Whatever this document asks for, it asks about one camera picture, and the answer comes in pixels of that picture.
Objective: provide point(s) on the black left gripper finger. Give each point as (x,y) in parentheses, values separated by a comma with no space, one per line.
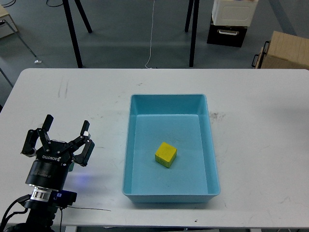
(80,149)
(40,133)

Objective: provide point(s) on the black Robotiq left gripper body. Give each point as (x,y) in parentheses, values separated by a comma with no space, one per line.
(49,170)

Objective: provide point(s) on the yellow block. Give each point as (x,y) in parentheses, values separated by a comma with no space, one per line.
(165,154)

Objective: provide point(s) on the green block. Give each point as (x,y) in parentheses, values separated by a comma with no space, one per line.
(71,166)

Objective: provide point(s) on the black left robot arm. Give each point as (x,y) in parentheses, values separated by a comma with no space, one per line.
(41,207)

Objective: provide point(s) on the light blue plastic box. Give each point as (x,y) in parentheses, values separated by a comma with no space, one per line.
(183,122)

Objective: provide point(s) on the cardboard box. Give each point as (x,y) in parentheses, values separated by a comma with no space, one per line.
(283,51)

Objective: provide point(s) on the wooden cabinet with metal leg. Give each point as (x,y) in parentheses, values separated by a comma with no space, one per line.
(8,27)

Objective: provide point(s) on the black table leg left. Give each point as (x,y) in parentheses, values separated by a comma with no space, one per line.
(66,6)

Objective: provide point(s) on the black table leg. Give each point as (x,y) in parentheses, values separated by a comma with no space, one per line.
(192,17)
(66,6)

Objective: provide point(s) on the black table leg right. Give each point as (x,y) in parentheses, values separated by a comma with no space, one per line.
(192,17)

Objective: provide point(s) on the white storage crate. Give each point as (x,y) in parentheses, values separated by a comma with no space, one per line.
(238,13)

